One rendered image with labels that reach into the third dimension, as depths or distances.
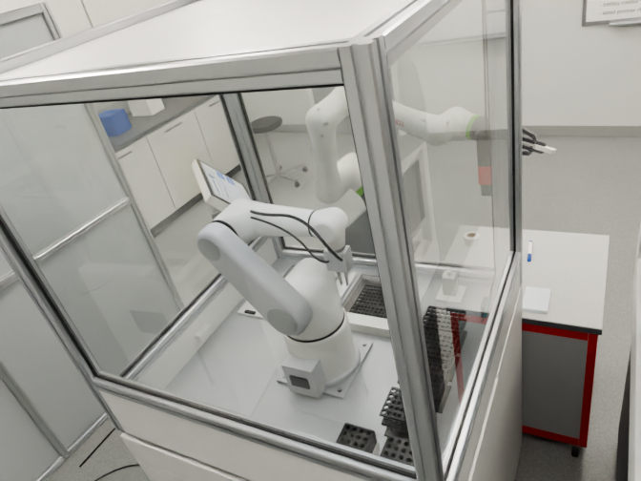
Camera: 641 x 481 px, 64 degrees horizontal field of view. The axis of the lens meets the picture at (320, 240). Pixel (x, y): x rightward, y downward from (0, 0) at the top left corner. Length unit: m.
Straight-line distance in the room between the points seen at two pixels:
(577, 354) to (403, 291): 1.45
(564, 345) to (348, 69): 1.66
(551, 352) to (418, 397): 1.30
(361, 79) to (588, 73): 4.51
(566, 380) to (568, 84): 3.34
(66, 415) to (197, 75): 2.62
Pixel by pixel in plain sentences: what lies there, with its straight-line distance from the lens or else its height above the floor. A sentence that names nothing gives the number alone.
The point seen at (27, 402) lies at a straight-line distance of 2.99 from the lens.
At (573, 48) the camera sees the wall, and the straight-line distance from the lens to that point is 5.01.
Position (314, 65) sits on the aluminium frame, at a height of 1.97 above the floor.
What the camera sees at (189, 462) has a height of 0.92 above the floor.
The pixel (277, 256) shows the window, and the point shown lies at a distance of 0.81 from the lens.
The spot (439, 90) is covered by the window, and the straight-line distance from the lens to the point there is 0.86.
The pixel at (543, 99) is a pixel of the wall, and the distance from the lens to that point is 5.18.
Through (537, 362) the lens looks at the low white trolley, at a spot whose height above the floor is 0.53.
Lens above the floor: 2.11
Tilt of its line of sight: 31 degrees down
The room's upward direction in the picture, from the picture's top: 14 degrees counter-clockwise
